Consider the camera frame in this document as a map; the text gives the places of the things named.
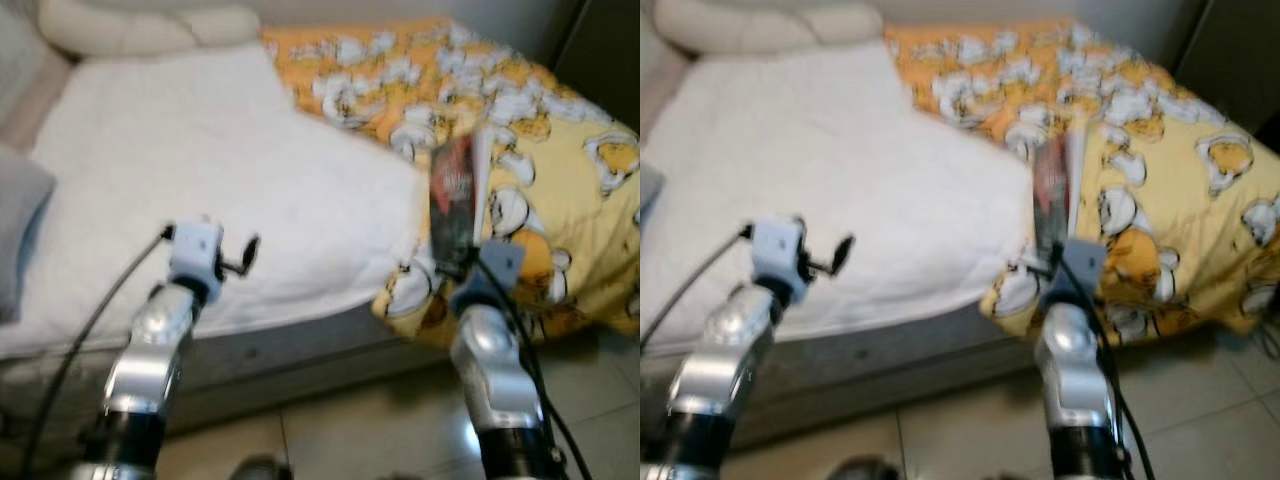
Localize grey plush pillow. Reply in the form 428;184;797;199
640;165;667;241
0;145;58;323

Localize white quilted mattress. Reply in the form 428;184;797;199
0;45;431;359
640;40;1036;351

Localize grey bed base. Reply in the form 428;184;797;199
0;300;461;446
640;300;1046;451

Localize orange duck print blanket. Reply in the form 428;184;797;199
262;18;641;349
885;18;1280;346

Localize grey left robot leg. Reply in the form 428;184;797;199
828;455;901;480
228;455;293;480

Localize beige bolster pillow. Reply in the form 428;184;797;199
38;0;263;58
652;0;886;56

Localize dark wardrobe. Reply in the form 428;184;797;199
550;0;641;136
1175;0;1280;136

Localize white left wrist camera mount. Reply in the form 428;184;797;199
748;217;810;297
168;219;227;301

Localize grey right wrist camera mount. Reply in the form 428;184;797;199
450;238;527;313
1040;238;1109;307

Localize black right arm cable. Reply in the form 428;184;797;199
480;255;593;480
1052;248;1153;480

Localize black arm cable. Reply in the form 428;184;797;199
1052;248;1153;480
640;227;754;351
480;255;593;480
20;227;174;480

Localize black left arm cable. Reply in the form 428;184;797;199
20;227;174;480
640;227;754;351

